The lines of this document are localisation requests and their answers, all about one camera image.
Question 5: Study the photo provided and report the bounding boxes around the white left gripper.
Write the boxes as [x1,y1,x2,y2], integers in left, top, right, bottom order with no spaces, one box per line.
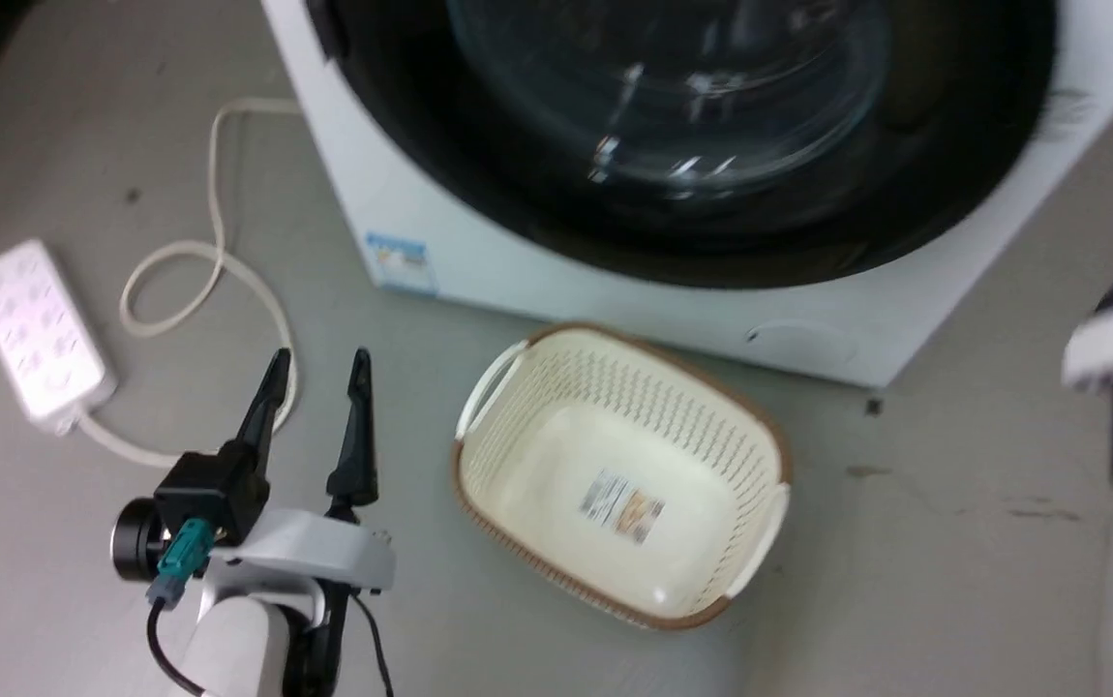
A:
[201,347,396,603]

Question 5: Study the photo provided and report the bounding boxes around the white front-load washing machine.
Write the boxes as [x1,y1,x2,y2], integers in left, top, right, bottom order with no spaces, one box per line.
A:
[261,0,1113,389]

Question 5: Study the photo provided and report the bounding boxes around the blue energy label sticker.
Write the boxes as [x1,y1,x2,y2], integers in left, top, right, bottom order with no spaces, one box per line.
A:
[363,230,441,296]

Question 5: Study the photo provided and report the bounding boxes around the teal cable connector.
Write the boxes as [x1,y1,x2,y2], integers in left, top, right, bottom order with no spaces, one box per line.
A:
[146,517,216,608]

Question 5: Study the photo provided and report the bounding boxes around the cream laundry basket brown rim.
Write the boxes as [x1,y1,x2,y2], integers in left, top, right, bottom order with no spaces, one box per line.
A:
[450,324,792,632]

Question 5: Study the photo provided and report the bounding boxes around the cream power cord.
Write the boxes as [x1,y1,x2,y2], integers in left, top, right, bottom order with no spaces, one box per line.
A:
[78,97,304,469]

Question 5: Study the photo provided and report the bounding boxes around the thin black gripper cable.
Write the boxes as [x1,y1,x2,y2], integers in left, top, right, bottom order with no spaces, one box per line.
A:
[351,591,395,697]

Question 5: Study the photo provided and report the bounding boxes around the white power strip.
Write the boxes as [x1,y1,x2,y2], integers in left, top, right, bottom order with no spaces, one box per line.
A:
[0,239,119,434]

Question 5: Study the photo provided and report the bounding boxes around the printed basket label sticker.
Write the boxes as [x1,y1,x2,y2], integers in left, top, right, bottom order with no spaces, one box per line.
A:
[580,470,666,545]

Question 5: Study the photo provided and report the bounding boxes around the thin black camera cable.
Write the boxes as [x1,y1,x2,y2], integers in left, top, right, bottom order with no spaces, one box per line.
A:
[145,598,207,697]

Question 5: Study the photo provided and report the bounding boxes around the black round glass washer door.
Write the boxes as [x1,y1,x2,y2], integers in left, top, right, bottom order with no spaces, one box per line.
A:
[305,0,1061,289]

